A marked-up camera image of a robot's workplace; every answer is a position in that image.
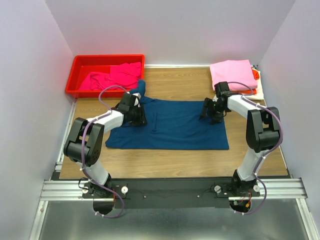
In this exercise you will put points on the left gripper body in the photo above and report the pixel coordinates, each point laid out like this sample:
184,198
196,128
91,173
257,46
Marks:
142,115

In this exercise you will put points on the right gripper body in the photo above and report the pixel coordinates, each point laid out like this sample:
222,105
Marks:
210,107

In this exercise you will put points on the dark blue t shirt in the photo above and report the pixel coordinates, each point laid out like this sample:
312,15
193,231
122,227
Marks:
171,125

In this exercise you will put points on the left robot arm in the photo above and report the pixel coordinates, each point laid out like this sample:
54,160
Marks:
84,142

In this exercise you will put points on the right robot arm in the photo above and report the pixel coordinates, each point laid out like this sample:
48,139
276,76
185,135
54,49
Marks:
264,132

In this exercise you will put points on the folded pink t shirt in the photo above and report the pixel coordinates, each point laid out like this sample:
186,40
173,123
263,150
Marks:
231,71

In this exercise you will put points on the magenta t shirt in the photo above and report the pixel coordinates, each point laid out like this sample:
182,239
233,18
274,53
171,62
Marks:
125,75

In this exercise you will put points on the folded cream t shirt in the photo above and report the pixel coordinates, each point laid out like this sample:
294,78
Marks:
258,92

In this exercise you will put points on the folded orange t shirt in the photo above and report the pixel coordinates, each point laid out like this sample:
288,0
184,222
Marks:
253,80

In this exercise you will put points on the red plastic bin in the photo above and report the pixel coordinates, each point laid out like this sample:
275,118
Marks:
84,64

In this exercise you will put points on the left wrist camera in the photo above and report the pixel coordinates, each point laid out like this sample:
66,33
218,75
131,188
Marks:
133,99

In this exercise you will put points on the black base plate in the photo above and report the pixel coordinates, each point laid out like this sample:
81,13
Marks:
109,207

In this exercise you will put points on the aluminium rail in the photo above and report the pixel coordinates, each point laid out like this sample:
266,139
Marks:
74,190

